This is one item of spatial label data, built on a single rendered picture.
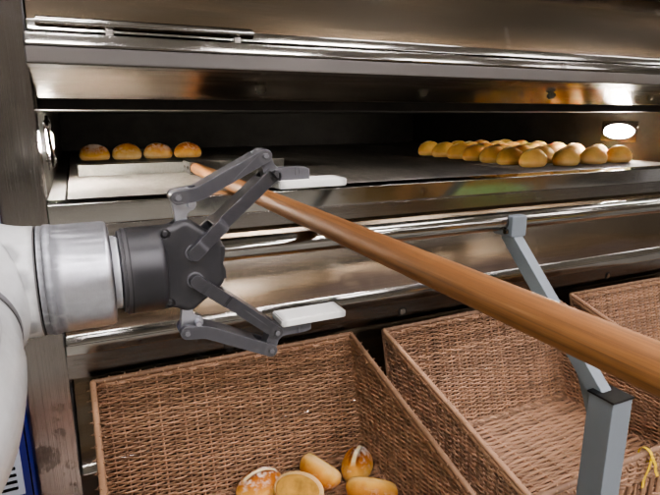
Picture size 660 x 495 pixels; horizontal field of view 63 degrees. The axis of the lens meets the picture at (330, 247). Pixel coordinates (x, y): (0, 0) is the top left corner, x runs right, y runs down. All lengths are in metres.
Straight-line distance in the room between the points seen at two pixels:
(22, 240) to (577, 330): 0.40
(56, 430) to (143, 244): 0.76
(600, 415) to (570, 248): 0.81
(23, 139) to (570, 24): 1.24
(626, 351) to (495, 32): 1.09
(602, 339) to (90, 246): 0.37
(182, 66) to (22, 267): 0.52
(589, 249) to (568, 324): 1.29
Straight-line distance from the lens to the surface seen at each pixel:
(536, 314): 0.40
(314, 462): 1.17
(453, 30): 1.30
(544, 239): 1.55
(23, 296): 0.45
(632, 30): 1.73
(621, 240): 1.77
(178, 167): 1.52
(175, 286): 0.50
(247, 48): 0.94
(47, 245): 0.46
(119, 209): 1.05
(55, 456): 1.21
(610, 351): 0.36
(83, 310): 0.46
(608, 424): 0.87
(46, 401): 1.16
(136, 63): 0.89
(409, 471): 1.13
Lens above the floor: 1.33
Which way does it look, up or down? 14 degrees down
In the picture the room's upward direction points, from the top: straight up
